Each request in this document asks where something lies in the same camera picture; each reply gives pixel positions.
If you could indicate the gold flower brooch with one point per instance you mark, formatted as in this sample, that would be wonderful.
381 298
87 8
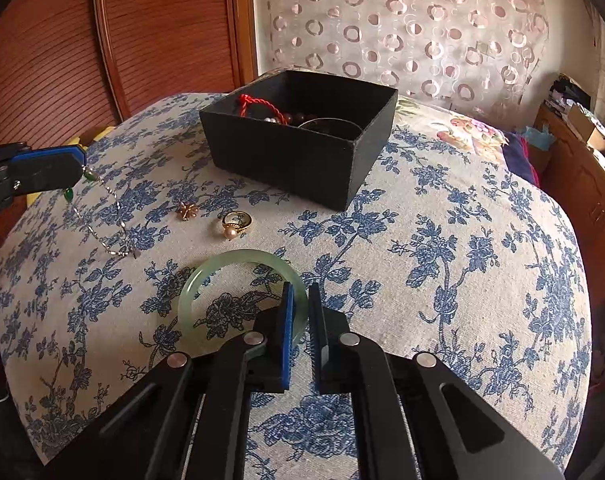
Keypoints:
187 211

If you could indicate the cardboard box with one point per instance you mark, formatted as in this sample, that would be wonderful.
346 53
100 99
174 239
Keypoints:
589 127

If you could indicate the black jewelry box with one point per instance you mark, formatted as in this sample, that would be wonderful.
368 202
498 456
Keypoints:
282 170

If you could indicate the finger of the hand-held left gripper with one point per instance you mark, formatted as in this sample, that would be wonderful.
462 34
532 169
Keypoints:
47 153
47 175

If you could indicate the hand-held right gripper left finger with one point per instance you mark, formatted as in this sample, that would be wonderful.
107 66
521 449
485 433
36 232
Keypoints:
286 345

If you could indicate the wooden wardrobe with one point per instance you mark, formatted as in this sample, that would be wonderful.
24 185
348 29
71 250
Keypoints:
157 35

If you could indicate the pile of dark clothes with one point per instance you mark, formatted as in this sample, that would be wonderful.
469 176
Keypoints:
569 92

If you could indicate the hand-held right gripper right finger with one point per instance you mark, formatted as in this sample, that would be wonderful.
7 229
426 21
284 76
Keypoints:
316 350

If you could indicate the blue floral blanket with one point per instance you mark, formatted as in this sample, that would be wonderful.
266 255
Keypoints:
432 260

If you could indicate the teal plastic bag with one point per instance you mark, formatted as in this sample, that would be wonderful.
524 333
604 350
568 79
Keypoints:
539 137

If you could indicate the pale green jade bangle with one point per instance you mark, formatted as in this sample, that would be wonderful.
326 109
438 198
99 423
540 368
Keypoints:
192 280

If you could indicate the sheer circle-patterned curtain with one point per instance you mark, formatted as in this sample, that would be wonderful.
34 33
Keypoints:
407 25

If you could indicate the dark glossy bangle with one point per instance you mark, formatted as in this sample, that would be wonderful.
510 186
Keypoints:
332 127

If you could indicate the dark blue and red cloth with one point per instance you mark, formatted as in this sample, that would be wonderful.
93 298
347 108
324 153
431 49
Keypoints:
522 157

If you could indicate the wooden side cabinet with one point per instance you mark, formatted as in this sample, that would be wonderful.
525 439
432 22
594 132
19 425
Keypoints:
582 185

